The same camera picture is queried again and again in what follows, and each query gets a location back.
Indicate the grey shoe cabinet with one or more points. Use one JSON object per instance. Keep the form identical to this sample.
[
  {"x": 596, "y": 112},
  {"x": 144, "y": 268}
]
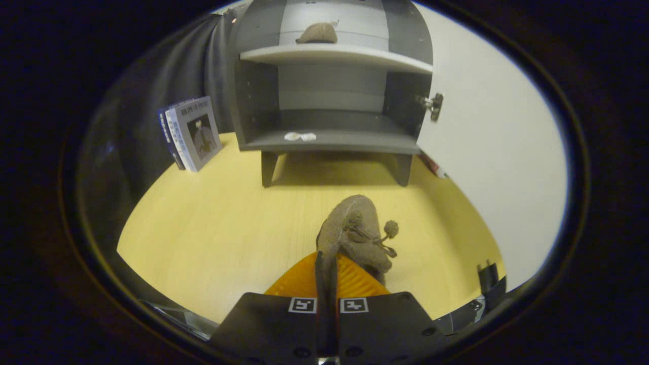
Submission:
[{"x": 329, "y": 96}]

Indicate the small white packet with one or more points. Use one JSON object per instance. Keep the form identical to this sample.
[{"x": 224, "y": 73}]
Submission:
[{"x": 300, "y": 136}]

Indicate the dark blue book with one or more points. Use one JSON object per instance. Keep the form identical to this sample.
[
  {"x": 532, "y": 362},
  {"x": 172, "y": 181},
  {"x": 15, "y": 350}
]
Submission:
[{"x": 170, "y": 139}]

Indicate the white shoe cabinet door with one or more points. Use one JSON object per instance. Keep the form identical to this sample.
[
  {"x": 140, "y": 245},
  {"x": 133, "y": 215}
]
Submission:
[{"x": 497, "y": 177}]

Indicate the red object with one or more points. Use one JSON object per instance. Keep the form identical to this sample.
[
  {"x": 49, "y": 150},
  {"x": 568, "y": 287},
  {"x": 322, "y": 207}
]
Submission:
[{"x": 435, "y": 166}]

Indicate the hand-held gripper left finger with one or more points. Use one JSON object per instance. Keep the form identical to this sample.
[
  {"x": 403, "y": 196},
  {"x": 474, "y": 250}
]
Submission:
[{"x": 320, "y": 284}]

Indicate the black backdrop cloth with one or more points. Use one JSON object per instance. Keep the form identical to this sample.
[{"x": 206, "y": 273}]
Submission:
[{"x": 137, "y": 111}]

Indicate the white cover book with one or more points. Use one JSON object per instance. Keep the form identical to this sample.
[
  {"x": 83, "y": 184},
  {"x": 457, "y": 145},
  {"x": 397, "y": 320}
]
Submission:
[{"x": 197, "y": 134}]

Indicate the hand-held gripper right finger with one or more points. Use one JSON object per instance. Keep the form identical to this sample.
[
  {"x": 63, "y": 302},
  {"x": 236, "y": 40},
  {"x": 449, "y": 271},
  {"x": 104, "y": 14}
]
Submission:
[{"x": 375, "y": 324}]

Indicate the black clamp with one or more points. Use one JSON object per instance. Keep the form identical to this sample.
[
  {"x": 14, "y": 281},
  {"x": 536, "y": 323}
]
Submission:
[{"x": 488, "y": 278}]

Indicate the brown plush shoe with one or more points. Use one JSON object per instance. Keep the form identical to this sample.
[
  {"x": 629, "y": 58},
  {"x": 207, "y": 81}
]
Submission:
[
  {"x": 317, "y": 34},
  {"x": 355, "y": 228}
]

